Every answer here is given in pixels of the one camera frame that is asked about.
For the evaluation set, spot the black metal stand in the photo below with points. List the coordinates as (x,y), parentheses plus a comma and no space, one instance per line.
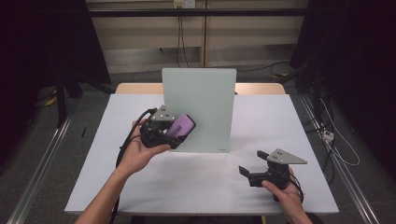
(60,102)

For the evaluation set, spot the yellow floor tape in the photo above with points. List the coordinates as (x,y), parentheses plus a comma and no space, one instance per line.
(50,101)

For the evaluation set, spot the aluminium floor rail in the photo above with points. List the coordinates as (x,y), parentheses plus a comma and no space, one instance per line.
(345,174)
(40,168)

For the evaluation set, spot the wooden table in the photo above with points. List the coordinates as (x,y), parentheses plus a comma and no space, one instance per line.
(137,88)

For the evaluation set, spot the purple whiteboard eraser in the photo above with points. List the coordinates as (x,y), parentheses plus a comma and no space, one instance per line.
(180,127)

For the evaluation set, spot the person's right hand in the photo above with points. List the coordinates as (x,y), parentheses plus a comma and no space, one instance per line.
(288,196)

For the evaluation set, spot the white power strip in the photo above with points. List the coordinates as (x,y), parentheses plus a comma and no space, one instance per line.
(328,136)

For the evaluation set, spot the person's left hand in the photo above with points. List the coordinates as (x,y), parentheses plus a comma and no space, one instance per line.
(137,155)

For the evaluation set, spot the white wall socket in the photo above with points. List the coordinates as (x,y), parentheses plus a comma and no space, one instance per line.
(184,3)

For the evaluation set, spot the brass vertical wall strip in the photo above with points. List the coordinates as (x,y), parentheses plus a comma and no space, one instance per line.
(204,34)

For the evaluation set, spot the black curtain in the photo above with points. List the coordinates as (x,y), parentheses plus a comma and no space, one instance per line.
(37,46)
(358,62)

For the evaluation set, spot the small black floor item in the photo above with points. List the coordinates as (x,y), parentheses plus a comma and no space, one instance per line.
(83,132)

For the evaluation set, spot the black horizontal crossbar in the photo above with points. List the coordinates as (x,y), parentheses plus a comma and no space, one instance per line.
(140,12)

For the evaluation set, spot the small whiteboard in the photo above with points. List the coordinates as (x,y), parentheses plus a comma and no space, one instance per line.
(205,96)

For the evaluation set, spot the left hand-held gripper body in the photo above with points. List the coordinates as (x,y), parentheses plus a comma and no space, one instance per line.
(154,130)

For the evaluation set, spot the white table cover board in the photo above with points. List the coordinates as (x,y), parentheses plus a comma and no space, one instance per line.
(202,183)

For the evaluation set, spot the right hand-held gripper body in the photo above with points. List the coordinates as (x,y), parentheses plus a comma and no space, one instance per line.
(274,174)

